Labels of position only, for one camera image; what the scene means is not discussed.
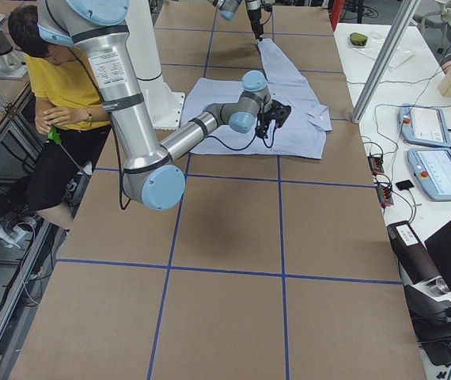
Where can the upper teach pendant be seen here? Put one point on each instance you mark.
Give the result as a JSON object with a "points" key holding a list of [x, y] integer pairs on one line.
{"points": [[424, 126]]}

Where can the black label box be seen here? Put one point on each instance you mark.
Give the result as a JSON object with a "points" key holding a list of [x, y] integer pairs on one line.
{"points": [[411, 252]]}

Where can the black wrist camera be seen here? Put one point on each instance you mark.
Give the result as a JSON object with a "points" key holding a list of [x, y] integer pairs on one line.
{"points": [[279, 113]]}

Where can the teach pendant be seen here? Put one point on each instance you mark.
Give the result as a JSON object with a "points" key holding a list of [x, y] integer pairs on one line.
{"points": [[431, 168], [424, 126]]}

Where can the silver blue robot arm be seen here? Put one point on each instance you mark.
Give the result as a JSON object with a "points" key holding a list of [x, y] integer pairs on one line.
{"points": [[99, 28], [229, 8]]}

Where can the green tool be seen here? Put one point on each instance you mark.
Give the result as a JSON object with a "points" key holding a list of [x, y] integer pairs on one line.
{"points": [[54, 135]]}

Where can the green cloth pouch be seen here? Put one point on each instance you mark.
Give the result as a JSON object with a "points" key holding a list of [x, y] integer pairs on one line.
{"points": [[358, 39]]}

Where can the lower teach pendant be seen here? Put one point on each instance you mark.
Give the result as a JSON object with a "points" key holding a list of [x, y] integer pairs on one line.
{"points": [[431, 168]]}

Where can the small black pad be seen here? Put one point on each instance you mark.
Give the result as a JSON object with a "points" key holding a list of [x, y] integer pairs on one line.
{"points": [[404, 185]]}

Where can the light blue striped shirt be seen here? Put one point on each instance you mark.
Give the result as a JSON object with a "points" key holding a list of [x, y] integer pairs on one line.
{"points": [[301, 134]]}

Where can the person in yellow shirt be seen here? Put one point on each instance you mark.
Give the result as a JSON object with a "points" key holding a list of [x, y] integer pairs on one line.
{"points": [[66, 102]]}

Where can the black electronics module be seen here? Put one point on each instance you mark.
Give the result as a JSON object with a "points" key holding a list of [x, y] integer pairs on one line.
{"points": [[376, 165]]}

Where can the aluminium frame post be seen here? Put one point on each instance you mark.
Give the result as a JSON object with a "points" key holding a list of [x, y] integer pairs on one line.
{"points": [[392, 40]]}

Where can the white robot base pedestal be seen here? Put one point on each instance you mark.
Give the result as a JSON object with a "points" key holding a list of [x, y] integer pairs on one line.
{"points": [[164, 105]]}

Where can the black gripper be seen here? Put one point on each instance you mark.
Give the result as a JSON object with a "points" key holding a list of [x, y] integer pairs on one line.
{"points": [[255, 16], [278, 112]]}

